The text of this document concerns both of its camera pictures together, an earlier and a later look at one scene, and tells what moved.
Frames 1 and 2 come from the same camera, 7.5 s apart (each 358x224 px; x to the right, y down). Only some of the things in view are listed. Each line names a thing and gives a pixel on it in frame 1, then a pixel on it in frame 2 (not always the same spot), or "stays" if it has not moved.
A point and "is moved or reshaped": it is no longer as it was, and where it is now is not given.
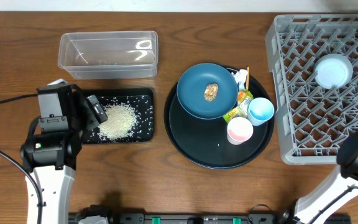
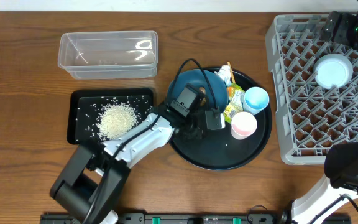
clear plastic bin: (109, 55) stays
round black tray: (204, 142) stays
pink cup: (239, 130) is moved or reshaped
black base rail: (206, 218) stays
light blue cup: (259, 110) to (255, 99)
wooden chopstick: (247, 78) to (231, 71)
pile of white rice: (121, 123) stays
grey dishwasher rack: (325, 68) stays
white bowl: (333, 69) stays
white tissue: (240, 77) to (225, 73)
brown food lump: (211, 91) to (202, 89)
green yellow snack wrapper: (244, 96) to (235, 94)
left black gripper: (81, 111) to (193, 130)
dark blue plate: (207, 91) is moved or reshaped
